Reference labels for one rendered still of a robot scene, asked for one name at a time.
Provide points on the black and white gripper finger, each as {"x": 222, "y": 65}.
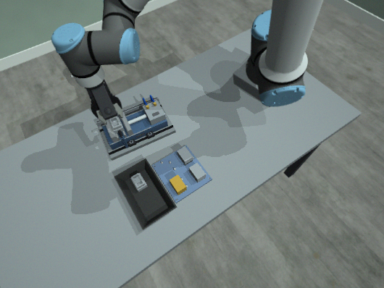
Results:
{"x": 97, "y": 113}
{"x": 118, "y": 106}

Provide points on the yellow block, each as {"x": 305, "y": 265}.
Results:
{"x": 178, "y": 184}

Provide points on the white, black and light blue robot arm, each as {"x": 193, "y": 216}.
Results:
{"x": 280, "y": 72}

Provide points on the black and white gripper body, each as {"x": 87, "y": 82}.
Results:
{"x": 91, "y": 95}

